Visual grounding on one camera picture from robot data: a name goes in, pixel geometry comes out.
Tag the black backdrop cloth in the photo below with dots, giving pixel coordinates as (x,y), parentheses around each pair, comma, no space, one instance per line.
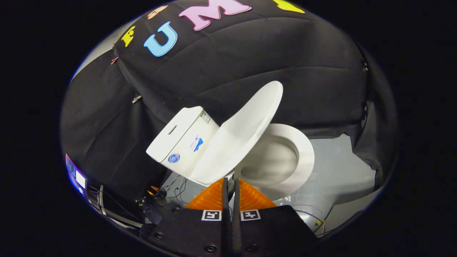
(250,53)

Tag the silver cloth clip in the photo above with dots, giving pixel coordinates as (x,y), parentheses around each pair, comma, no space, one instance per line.
(136,99)

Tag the glowing monitor screen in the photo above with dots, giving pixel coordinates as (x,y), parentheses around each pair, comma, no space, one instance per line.
(79,177)

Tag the dark electronic equipment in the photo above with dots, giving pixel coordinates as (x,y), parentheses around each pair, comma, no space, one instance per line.
(121,210)

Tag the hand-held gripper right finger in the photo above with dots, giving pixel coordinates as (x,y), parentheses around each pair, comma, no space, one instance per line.
(235,221)

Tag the copper cloth clip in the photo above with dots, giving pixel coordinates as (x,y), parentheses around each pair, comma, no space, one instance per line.
(114,60)

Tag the white toilet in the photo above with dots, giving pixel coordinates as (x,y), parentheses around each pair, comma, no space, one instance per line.
(182,142)

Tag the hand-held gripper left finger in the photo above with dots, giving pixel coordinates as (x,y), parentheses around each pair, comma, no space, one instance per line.
(225,214)

